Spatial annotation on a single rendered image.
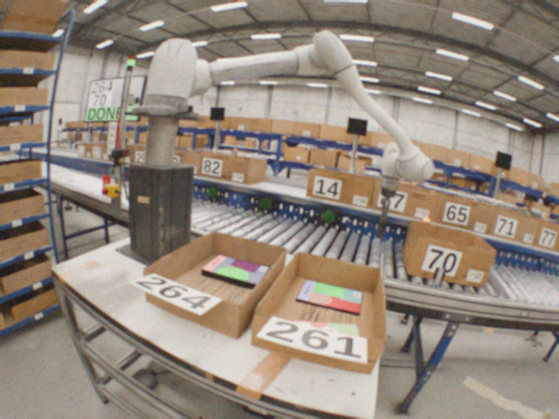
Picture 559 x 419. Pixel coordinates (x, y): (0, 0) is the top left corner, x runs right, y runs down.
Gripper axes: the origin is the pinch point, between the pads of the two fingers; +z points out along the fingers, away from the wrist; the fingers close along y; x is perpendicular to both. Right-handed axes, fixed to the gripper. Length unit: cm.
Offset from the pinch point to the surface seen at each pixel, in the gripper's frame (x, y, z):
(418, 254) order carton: 17.3, 20.9, 1.0
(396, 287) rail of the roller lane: 10.8, 29.9, 13.0
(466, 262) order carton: 40.2, 20.1, 0.4
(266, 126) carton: -282, -481, -68
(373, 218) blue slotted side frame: -4.4, -22.9, 0.3
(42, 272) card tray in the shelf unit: -166, 84, 47
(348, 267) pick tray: -9.1, 46.0, 2.1
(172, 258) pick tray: -56, 74, 2
